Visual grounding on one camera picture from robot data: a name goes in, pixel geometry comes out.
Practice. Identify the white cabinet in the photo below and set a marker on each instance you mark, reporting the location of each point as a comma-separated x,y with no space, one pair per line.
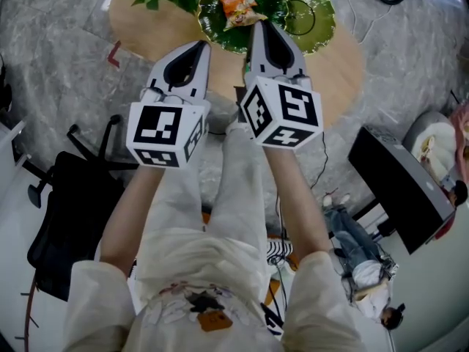
9,145

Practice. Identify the pink plush toy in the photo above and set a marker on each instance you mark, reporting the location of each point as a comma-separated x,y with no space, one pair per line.
462,130

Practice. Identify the orange snack packet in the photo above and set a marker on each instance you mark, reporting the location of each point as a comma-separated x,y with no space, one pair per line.
238,9

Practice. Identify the grey round seat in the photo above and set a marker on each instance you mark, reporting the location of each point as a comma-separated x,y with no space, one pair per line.
412,134

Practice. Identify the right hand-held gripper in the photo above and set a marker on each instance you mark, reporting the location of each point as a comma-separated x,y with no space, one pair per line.
264,112

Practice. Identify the person's left forearm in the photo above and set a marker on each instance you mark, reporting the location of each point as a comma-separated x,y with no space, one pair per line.
124,215

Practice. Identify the black office chair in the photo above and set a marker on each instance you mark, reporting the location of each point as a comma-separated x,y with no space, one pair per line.
73,204

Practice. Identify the person's light grey trousers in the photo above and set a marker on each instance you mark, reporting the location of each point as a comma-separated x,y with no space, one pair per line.
238,182

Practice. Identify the person's right forearm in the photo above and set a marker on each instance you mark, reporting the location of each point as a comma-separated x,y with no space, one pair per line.
293,196

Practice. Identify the green leaf-shaped plate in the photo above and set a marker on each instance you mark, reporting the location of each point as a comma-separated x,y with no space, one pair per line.
308,31

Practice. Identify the white printed cushion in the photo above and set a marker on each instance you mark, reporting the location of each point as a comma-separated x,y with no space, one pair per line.
439,149

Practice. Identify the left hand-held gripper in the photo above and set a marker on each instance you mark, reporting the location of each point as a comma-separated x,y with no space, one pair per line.
157,123

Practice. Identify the black white striped cloth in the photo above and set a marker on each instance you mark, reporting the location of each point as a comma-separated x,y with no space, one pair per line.
278,249

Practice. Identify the person's cream shirt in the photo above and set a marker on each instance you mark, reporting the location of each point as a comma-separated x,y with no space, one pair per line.
205,262

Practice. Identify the large black monitor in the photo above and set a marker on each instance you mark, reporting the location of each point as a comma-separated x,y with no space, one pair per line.
395,189

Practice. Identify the orange stool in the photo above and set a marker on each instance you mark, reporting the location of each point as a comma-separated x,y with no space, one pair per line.
272,293

